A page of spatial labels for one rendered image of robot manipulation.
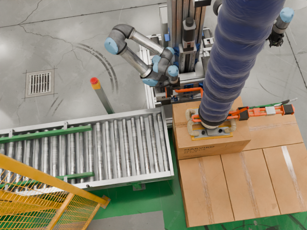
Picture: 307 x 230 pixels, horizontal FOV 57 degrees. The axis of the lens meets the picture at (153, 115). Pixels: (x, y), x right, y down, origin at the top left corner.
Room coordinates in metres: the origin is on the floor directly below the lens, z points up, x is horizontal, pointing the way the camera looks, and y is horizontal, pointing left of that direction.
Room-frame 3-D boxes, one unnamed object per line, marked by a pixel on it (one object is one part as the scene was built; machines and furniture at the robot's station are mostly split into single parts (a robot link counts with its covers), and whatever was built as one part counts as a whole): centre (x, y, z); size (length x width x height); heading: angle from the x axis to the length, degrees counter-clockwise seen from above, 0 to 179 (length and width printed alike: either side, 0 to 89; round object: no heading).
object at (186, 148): (0.78, -0.46, 0.74); 0.60 x 0.40 x 0.40; 86
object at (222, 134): (0.68, -0.44, 0.97); 0.34 x 0.10 x 0.05; 86
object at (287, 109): (0.72, -1.05, 1.07); 0.08 x 0.07 x 0.05; 86
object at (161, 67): (1.12, -0.12, 1.37); 0.11 x 0.11 x 0.08; 56
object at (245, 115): (0.75, -0.70, 1.07); 0.10 x 0.08 x 0.06; 176
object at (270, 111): (0.73, -0.92, 1.07); 0.07 x 0.07 x 0.04; 86
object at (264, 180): (0.47, -0.75, 0.34); 1.20 x 1.00 x 0.40; 88
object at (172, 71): (1.05, -0.19, 1.38); 0.09 x 0.08 x 0.11; 56
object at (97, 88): (1.32, 0.47, 0.50); 0.07 x 0.07 x 1.00; 88
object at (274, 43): (1.02, -0.86, 1.66); 0.09 x 0.08 x 0.12; 178
